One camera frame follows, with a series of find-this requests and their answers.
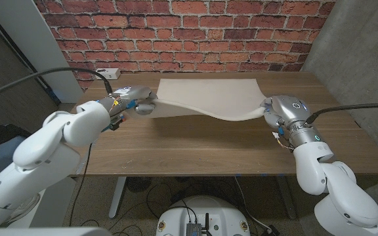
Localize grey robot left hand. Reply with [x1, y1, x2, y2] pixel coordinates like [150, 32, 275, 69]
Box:
[100, 85, 159, 116]

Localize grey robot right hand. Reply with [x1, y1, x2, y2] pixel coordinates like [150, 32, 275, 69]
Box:
[262, 94, 323, 148]

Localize cream memory foam sheet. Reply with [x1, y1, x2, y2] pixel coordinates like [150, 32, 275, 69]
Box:
[125, 78, 268, 122]

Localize white power strip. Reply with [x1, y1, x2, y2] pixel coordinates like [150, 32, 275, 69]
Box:
[95, 68, 121, 81]

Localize red brick print backdrop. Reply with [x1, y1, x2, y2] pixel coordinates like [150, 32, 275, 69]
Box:
[33, 0, 337, 91]

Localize white metal table leg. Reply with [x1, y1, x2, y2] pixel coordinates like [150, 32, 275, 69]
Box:
[108, 176, 127, 220]
[276, 176, 298, 220]

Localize black round fan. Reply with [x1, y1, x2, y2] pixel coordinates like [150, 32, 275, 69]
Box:
[125, 176, 152, 193]

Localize white robot torso base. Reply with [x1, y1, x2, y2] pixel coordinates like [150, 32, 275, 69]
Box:
[156, 195, 251, 236]

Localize small grey electronics box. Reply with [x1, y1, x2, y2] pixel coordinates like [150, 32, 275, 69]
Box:
[185, 222, 203, 236]

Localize white sneaker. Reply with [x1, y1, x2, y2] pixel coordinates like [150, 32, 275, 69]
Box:
[10, 193, 41, 226]

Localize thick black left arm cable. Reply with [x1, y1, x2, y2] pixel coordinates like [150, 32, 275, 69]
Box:
[0, 66, 114, 104]

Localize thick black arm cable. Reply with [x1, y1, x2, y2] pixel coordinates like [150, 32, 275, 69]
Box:
[0, 66, 114, 104]
[303, 102, 378, 126]

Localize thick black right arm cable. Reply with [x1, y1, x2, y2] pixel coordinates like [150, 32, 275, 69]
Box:
[303, 102, 378, 126]

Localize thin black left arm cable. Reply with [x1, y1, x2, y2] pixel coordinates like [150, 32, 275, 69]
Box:
[68, 142, 93, 227]

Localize white floor cable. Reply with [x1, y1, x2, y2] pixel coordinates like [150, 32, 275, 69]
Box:
[234, 176, 272, 232]

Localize white wall panel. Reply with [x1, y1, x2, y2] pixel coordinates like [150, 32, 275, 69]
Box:
[0, 0, 85, 104]

